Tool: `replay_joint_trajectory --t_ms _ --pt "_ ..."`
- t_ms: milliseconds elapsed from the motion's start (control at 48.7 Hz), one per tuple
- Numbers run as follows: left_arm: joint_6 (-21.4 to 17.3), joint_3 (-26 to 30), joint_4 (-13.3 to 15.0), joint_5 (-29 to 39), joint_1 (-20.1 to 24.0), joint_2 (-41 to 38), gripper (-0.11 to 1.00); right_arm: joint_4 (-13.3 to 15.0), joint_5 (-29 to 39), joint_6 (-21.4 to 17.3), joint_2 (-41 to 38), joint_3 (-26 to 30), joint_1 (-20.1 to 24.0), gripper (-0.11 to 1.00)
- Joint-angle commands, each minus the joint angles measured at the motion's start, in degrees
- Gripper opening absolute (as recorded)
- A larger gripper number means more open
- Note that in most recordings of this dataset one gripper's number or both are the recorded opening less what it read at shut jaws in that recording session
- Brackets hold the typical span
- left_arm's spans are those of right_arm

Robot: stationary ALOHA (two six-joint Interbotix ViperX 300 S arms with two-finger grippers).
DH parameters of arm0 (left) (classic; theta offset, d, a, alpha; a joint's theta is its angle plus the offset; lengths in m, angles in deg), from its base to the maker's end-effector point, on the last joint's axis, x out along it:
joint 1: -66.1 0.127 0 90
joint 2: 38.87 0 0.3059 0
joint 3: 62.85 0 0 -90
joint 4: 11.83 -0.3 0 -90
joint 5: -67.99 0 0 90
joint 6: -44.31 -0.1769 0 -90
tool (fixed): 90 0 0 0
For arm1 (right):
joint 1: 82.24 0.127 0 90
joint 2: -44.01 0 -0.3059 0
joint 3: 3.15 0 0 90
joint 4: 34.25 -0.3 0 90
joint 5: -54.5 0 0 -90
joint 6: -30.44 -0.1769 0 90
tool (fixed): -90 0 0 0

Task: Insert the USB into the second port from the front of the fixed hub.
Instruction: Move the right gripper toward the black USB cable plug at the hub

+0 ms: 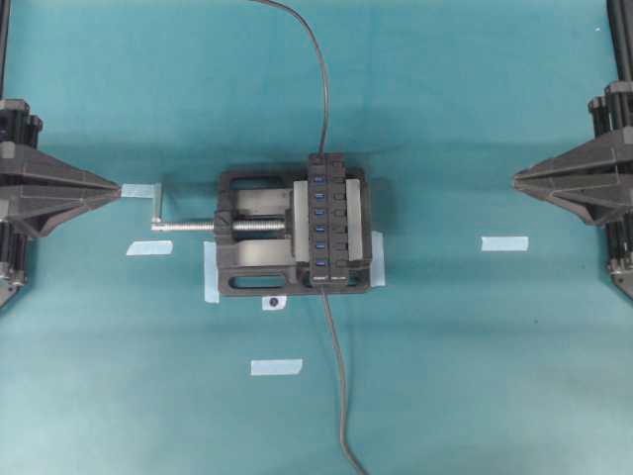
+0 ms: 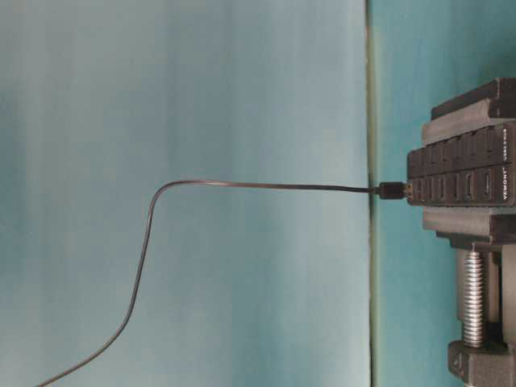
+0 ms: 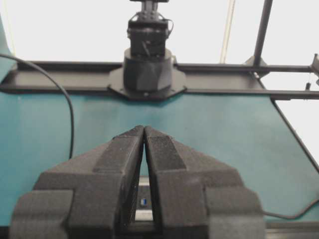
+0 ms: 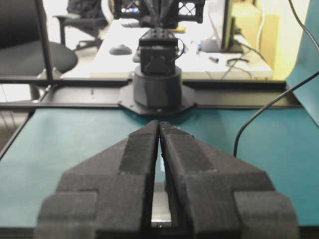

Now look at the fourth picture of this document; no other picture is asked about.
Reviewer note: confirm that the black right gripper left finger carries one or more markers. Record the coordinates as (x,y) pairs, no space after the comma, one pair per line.
(108,196)

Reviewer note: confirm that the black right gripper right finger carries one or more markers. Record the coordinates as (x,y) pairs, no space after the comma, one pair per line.
(223,196)

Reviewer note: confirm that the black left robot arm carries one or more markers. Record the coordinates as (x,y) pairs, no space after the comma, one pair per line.
(110,195)

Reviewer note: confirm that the black office chair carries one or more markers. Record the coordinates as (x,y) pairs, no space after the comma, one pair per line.
(20,46)
(86,16)

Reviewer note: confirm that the black computer mouse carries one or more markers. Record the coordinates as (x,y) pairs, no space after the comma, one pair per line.
(120,49)

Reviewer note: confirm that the teal backdrop sheet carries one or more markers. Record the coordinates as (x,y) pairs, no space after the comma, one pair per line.
(307,64)

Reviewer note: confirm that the computer monitor on desk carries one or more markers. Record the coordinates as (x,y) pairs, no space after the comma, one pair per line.
(222,40)

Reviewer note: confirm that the black aluminium frame rail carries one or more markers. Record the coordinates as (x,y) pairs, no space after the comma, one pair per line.
(157,88)

